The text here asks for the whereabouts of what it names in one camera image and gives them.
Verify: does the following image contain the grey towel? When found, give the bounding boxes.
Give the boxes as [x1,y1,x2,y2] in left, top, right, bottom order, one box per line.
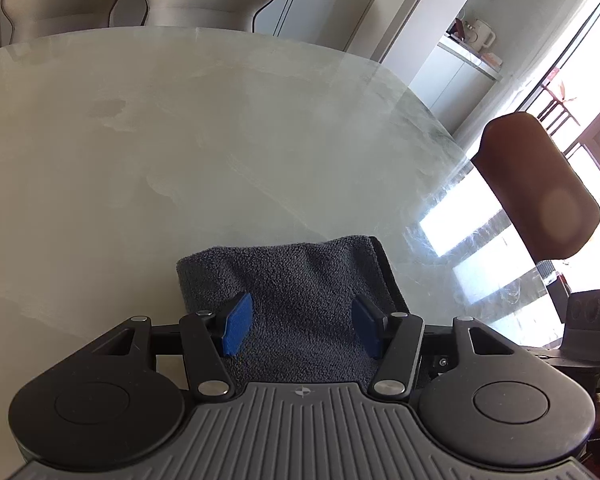
[176,234,412,386]

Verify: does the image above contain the white side counter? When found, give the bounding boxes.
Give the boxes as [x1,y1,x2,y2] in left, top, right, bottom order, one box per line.
[409,34,503,113]

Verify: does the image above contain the brown leather chair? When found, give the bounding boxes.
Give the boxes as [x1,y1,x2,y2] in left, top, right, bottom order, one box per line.
[470,112,600,261]

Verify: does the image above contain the white electric kettle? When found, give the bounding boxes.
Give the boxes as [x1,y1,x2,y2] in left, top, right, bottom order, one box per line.
[467,19,497,54]

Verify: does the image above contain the red metal frame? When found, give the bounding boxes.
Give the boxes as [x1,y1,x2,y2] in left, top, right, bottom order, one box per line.
[537,79,581,133]

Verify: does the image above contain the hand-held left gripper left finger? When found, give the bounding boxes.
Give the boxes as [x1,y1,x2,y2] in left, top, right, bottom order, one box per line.
[87,291,255,402]

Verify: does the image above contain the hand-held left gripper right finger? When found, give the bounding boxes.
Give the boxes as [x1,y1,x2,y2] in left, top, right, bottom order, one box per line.
[351,294,518,402]

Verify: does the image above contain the white sideboard cabinet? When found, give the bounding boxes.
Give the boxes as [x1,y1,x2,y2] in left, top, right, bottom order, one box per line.
[0,0,398,53]

